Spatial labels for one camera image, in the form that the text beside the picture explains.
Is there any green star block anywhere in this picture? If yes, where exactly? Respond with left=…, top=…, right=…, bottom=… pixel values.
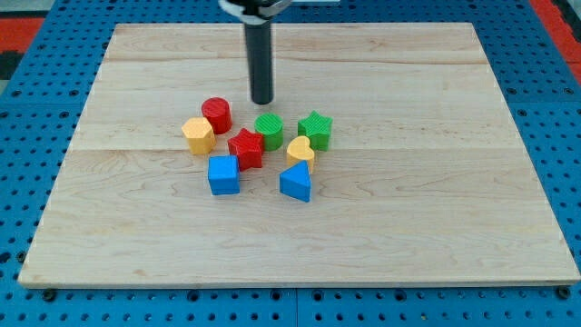
left=298, top=111, right=333, bottom=151

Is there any red cylinder block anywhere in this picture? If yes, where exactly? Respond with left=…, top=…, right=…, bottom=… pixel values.
left=202, top=97, right=232, bottom=134

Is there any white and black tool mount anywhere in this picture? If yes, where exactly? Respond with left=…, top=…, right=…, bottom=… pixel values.
left=218, top=0, right=291, bottom=25

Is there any yellow heart block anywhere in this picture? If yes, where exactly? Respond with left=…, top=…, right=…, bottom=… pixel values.
left=286, top=135, right=315, bottom=173

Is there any red star block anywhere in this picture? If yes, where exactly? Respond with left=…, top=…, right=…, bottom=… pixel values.
left=228, top=128, right=264, bottom=172

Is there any blue triangle block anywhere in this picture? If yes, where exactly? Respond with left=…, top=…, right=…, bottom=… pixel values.
left=279, top=161, right=311, bottom=203

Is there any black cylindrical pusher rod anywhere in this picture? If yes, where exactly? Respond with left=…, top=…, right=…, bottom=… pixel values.
left=244, top=21, right=274, bottom=105

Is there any yellow hexagon block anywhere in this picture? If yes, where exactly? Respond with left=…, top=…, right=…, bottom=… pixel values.
left=182, top=117, right=216, bottom=154

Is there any light wooden board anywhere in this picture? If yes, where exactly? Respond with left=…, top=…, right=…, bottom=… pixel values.
left=18, top=23, right=580, bottom=289

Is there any blue cube block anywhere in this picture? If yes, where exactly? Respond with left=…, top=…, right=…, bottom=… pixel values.
left=208, top=155, right=240, bottom=195

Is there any green cylinder block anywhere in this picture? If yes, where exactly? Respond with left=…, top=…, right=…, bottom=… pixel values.
left=254, top=113, right=283, bottom=151

